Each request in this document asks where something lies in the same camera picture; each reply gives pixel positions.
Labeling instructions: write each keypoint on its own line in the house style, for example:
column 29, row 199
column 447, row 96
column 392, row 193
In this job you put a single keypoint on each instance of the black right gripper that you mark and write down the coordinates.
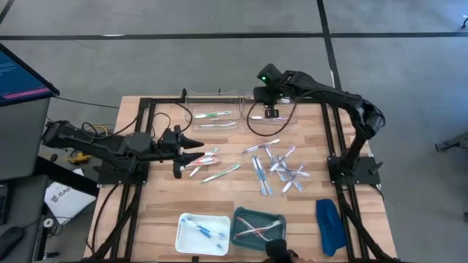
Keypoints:
column 272, row 95

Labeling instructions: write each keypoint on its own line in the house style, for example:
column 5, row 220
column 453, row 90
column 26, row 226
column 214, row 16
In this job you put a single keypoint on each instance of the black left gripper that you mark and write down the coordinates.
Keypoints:
column 170, row 142

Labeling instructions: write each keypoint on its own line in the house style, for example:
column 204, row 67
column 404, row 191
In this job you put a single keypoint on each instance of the purple toothbrush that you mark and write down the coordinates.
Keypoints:
column 268, row 118
column 261, row 145
column 292, row 179
column 294, row 172
column 282, row 159

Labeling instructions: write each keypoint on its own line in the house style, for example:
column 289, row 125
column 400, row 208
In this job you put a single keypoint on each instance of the teal plastic bin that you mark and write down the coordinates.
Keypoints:
column 272, row 215

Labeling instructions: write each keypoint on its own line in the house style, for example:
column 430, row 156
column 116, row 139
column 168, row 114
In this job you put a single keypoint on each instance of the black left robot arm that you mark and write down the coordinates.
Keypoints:
column 95, row 144

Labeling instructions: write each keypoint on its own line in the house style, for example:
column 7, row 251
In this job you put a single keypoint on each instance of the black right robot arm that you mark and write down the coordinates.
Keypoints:
column 329, row 93

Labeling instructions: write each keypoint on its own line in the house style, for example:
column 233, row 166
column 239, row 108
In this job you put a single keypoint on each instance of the clear plastic bin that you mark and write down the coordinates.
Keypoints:
column 289, row 113
column 226, row 106

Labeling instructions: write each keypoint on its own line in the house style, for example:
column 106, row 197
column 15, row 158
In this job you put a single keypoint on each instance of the white plastic bin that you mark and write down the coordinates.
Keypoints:
column 190, row 243

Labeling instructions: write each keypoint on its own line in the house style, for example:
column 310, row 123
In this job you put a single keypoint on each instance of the yellow black tool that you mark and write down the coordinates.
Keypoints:
column 78, row 158

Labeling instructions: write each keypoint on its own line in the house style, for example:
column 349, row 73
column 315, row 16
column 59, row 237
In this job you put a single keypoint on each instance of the blue cloth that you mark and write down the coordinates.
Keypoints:
column 331, row 226

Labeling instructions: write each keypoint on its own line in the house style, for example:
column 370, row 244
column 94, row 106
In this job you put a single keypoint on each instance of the white paper sheet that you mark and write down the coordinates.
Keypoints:
column 67, row 201

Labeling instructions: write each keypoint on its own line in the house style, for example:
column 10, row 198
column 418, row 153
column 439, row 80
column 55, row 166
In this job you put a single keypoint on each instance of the white tape roll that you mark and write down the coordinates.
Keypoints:
column 48, row 222

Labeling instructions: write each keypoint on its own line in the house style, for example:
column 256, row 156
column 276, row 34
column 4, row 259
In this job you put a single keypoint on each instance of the dark grey desk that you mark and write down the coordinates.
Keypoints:
column 22, row 146

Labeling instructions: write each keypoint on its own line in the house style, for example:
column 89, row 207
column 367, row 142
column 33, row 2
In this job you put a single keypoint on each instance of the large black monitor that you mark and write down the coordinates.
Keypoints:
column 22, row 78

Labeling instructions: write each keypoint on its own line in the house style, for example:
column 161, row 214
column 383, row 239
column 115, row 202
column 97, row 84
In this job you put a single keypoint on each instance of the black keyboard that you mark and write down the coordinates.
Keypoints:
column 3, row 202

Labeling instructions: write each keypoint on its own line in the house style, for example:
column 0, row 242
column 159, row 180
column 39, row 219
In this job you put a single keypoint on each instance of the black computer mouse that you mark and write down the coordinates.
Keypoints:
column 9, row 237

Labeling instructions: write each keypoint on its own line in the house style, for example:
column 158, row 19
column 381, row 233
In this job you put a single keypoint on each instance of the black curved bracket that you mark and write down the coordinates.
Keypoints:
column 184, row 94

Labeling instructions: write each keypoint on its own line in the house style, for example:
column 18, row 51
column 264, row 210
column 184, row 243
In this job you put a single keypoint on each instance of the black aluminium frame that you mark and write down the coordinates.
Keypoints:
column 144, row 102

